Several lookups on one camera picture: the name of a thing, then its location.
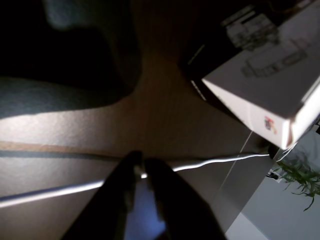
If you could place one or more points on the white and black servo box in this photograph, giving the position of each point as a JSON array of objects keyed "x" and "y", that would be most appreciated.
[{"x": 262, "y": 87}]

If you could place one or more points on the green houseplant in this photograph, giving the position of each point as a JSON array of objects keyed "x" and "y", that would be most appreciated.
[{"x": 300, "y": 175}]

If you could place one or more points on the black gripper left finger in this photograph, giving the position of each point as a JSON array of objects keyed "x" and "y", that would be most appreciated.
[{"x": 112, "y": 200}]

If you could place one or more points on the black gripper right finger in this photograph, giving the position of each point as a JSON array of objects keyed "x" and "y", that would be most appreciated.
[{"x": 180, "y": 212}]

